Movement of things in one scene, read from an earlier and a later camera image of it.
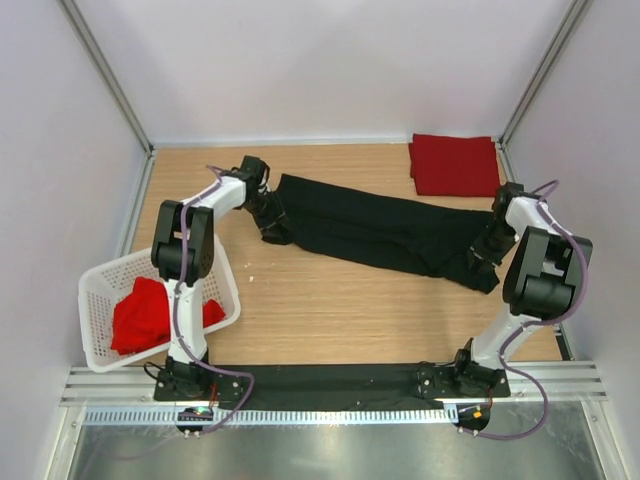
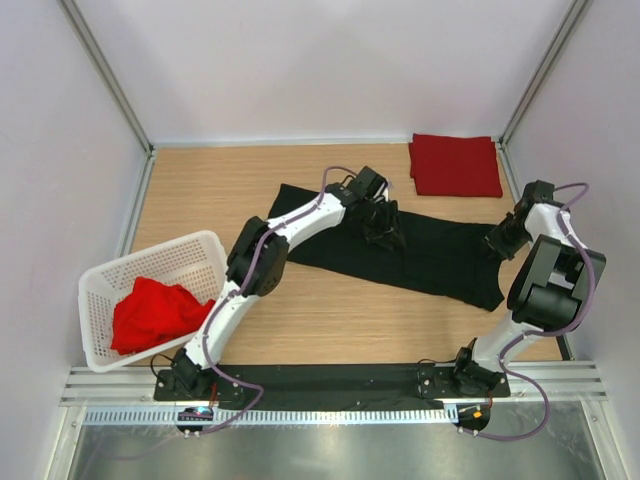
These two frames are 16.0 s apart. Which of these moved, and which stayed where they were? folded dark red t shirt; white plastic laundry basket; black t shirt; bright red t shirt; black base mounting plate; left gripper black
Moved: black t shirt; left gripper black
Stayed: black base mounting plate; folded dark red t shirt; bright red t shirt; white plastic laundry basket
